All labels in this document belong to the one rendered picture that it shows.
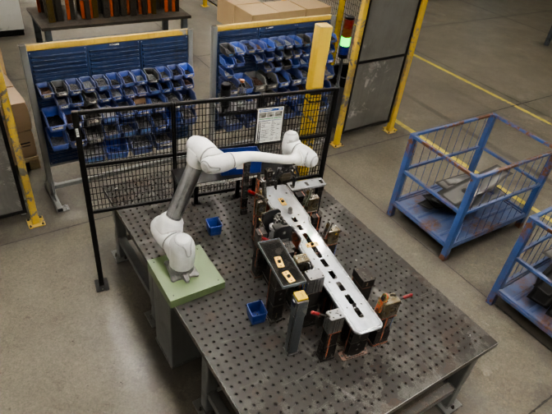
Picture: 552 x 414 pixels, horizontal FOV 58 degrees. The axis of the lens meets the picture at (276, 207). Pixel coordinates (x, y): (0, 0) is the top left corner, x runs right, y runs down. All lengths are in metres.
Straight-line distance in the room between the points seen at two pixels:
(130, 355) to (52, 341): 0.57
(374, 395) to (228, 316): 0.95
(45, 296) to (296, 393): 2.28
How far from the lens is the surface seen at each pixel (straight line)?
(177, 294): 3.14
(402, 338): 3.22
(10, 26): 9.30
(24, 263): 4.66
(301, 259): 2.95
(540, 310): 4.68
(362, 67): 6.01
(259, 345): 2.99
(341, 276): 3.02
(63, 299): 4.28
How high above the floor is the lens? 3.08
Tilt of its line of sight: 37 degrees down
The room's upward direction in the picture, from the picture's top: 7 degrees clockwise
